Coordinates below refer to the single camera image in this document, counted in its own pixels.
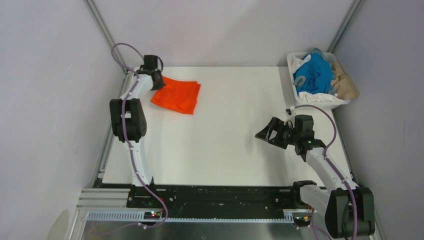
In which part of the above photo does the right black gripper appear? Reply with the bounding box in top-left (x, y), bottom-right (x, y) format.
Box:
top-left (255, 117), bottom-right (300, 150)

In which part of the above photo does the orange t shirt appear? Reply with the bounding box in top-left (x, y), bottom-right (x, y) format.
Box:
top-left (150, 76), bottom-right (202, 115)

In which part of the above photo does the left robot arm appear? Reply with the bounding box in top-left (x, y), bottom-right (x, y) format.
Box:
top-left (109, 55), bottom-right (165, 187)

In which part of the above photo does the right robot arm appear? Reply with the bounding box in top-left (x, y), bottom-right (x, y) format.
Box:
top-left (255, 114), bottom-right (376, 239)

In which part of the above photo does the white laundry basket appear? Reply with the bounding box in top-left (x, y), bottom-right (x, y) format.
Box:
top-left (286, 51), bottom-right (352, 110)

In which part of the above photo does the blue t shirt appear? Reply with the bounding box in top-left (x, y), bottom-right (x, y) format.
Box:
top-left (293, 48), bottom-right (333, 94)

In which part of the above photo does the beige t shirt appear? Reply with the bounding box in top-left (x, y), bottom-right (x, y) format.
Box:
top-left (331, 62), bottom-right (360, 101)

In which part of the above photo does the right electronics board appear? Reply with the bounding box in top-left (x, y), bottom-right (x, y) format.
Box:
top-left (293, 216), bottom-right (311, 228)

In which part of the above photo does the electronics board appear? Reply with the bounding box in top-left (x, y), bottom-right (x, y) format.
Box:
top-left (293, 216), bottom-right (311, 228)
top-left (143, 211), bottom-right (162, 221)

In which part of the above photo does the left electronics board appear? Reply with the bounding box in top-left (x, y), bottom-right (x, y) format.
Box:
top-left (143, 211), bottom-right (162, 221)

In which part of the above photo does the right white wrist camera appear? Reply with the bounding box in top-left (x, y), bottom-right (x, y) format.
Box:
top-left (285, 106), bottom-right (296, 117)

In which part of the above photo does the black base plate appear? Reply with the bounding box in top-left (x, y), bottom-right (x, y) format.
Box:
top-left (116, 180), bottom-right (315, 220)

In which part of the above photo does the left aluminium corner post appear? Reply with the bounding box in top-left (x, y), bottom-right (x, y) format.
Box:
top-left (83, 0), bottom-right (128, 74)

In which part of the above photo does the aluminium corner post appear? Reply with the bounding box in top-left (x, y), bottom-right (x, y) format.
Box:
top-left (327, 0), bottom-right (365, 53)
top-left (83, 0), bottom-right (128, 74)

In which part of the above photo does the aluminium frame rail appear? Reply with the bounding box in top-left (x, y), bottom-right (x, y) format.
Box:
top-left (67, 187), bottom-right (387, 240)

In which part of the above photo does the right aluminium corner post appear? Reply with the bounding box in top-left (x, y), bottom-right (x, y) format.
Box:
top-left (327, 0), bottom-right (365, 53)

